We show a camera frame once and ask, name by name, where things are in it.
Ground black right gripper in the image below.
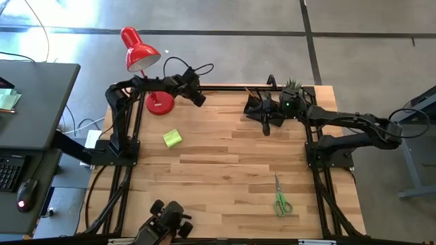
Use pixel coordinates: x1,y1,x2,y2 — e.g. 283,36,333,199
243,87,308,137

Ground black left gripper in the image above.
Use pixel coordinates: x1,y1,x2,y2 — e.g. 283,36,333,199
176,69,207,108

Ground green sticky note pad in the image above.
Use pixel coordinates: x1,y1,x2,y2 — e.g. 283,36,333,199
162,128,183,148

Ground green handled scissors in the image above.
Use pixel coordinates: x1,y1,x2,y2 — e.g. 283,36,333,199
273,171,294,218

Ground black mesh desk organizer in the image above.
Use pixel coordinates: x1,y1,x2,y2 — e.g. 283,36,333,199
243,90,289,129

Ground red desk lamp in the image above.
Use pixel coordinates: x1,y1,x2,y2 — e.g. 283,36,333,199
120,26,176,116

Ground small potted succulent plant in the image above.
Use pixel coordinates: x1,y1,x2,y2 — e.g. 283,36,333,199
282,77,305,96

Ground white power adapter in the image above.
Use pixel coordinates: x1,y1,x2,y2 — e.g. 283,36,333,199
80,129,103,168

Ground grey side table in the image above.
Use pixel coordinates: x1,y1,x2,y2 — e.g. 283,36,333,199
375,84,436,200

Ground dark grey desk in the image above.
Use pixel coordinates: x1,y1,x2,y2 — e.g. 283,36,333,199
0,60,82,235

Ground green paper notes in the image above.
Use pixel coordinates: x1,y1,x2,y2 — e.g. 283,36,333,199
0,87,22,111

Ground dark tablet red edge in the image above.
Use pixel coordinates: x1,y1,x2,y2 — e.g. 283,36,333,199
0,76,16,90

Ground black computer mouse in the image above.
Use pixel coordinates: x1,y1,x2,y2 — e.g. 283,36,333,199
16,178,39,214

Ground black keyboard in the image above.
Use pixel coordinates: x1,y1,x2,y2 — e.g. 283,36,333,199
0,154,27,193

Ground black aluminium table frame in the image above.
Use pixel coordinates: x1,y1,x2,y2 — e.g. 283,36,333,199
77,83,368,245

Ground black frame bracket hook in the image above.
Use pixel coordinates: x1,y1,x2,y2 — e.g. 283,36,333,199
266,73,278,91

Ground white cable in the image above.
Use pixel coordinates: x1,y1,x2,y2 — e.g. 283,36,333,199
63,116,106,135

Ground black power cable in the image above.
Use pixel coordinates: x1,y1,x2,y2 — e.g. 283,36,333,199
84,165,107,232

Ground black floor cable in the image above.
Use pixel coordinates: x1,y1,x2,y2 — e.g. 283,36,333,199
0,0,50,64

